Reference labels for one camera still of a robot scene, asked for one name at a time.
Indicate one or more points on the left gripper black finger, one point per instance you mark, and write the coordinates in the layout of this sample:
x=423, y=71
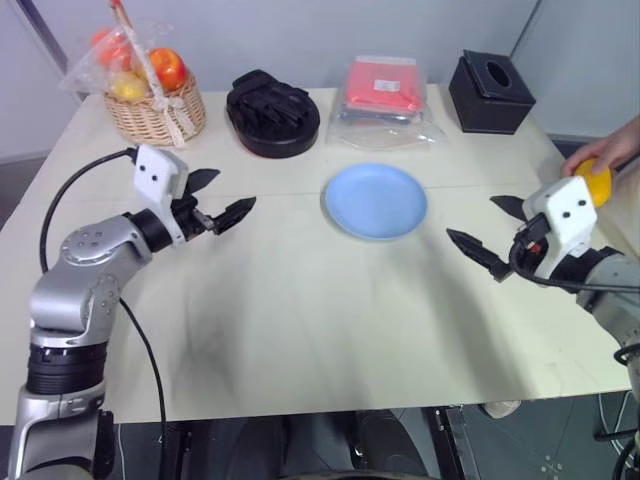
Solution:
x=202, y=179
x=235, y=212

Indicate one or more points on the clear plastic fruit bag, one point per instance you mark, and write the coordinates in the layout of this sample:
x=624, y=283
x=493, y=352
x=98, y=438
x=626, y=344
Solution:
x=87, y=70

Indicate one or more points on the red folded cloth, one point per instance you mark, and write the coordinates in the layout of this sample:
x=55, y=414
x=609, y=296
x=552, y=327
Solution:
x=382, y=82

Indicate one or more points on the red apple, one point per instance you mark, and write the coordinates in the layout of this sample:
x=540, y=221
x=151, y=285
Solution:
x=169, y=69

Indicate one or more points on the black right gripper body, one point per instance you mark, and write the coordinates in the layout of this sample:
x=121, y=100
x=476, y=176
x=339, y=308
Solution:
x=531, y=242

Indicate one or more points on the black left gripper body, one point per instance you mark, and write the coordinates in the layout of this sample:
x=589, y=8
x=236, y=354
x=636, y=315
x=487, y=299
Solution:
x=192, y=220

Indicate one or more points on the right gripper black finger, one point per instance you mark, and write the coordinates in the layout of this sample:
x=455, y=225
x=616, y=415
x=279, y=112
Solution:
x=480, y=250
x=511, y=205

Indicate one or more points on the clear plastic packet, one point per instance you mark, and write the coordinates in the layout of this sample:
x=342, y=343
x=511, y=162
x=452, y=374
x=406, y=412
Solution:
x=380, y=132

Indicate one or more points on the light blue plate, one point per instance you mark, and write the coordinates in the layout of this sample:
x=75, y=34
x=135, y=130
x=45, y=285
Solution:
x=376, y=202

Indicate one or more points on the black glove pile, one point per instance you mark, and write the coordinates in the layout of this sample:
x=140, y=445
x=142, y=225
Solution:
x=265, y=102

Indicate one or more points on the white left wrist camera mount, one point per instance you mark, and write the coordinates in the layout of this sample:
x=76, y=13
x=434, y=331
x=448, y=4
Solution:
x=156, y=172

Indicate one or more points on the person's bare hand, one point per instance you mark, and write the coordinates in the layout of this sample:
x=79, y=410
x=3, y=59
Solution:
x=612, y=147

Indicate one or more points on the person's beige trouser leg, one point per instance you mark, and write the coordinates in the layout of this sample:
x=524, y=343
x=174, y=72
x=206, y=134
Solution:
x=625, y=210

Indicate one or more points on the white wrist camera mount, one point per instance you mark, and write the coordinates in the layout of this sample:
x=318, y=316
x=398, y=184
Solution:
x=567, y=207
x=156, y=172

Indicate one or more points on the black table frame bar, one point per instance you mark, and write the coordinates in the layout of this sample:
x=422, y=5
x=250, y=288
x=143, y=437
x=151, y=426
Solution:
x=457, y=445

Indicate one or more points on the black tissue box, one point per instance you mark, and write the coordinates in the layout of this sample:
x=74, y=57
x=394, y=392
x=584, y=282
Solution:
x=487, y=102

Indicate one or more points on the woven wicker basket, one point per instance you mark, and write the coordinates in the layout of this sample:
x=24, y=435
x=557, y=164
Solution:
x=150, y=117

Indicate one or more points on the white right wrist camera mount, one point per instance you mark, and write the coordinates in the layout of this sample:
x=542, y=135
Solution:
x=567, y=207

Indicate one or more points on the black round tray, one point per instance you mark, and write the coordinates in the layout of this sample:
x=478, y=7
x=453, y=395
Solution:
x=280, y=140

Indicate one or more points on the wicker fruit basket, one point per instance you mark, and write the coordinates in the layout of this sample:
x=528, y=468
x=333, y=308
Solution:
x=142, y=60

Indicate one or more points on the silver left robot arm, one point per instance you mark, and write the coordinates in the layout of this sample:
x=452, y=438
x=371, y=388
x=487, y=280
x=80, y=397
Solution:
x=85, y=255

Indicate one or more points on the light-coloured shoe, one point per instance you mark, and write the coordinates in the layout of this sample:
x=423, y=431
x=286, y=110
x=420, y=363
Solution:
x=501, y=409

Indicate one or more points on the yellow orange fruit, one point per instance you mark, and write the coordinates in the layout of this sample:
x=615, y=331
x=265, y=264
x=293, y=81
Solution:
x=597, y=187

